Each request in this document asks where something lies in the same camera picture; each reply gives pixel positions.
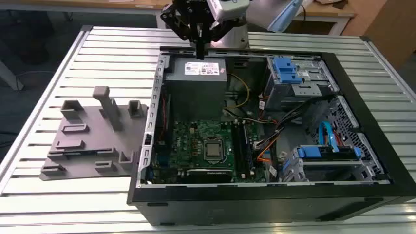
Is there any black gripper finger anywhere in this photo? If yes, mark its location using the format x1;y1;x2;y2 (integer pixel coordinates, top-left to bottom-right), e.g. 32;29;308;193
201;19;235;60
159;3;203;60

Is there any black RAM slot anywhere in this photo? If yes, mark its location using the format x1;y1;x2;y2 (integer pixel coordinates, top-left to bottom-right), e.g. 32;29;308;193
241;120;253;176
232;120;243;178
236;120;248;177

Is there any grey power supply unit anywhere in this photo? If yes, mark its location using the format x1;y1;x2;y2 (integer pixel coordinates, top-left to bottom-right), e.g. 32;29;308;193
161;57;228;122

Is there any blue drive bay latch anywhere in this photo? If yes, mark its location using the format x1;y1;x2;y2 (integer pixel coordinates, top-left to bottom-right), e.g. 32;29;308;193
272;56;301;84

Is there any grey metal drive cage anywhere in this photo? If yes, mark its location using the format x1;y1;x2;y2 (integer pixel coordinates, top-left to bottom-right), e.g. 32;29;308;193
264;55;339;110

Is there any wooden desk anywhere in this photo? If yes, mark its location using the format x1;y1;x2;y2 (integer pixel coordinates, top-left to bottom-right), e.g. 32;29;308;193
109;0;357;37

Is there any green motherboard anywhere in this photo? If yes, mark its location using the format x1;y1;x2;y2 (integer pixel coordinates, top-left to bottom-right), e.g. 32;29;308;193
152;119;271;185

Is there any silver CPU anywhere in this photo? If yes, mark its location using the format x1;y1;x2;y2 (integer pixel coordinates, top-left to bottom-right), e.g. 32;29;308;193
205;142;224;158

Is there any grey parts rack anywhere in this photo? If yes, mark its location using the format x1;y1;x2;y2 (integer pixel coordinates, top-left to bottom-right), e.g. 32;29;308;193
39;85;149;181

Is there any CPU socket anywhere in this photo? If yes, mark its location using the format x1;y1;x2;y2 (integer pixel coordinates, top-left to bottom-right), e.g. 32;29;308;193
201;136;228;166

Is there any white desk leg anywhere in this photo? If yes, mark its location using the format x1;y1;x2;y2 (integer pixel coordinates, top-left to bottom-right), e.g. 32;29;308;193
0;58;27;91

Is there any black graphics card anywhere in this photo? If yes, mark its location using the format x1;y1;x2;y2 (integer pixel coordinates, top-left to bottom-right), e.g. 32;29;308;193
183;167;235;184

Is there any brown wooden cabinet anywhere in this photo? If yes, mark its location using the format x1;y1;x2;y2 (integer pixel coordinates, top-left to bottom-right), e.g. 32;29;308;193
343;0;416;70

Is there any blue disk carrier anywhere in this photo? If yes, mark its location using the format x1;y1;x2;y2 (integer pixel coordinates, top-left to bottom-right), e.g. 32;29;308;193
297;145;364;162
281;159;296;182

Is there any grey metal disk bay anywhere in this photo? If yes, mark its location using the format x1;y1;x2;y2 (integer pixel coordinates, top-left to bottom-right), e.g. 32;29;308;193
279;143;387;183

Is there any black PC case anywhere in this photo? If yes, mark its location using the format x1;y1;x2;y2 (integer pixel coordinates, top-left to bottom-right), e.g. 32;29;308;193
125;45;408;227

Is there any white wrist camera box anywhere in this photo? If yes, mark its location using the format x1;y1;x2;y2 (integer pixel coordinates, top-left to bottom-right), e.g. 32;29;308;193
208;0;249;23

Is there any multicolour wire bundle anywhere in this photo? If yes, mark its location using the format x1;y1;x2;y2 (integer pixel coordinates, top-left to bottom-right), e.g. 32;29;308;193
256;116;280;125

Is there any black cable bundle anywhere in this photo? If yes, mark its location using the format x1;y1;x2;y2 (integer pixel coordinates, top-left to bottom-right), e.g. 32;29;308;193
255;95;336;149

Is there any orange wire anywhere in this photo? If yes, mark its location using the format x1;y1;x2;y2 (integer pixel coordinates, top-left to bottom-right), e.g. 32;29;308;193
256;145;277;163

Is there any blue data cable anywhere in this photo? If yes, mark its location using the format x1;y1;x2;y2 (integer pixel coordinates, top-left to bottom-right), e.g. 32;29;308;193
317;120;341;154

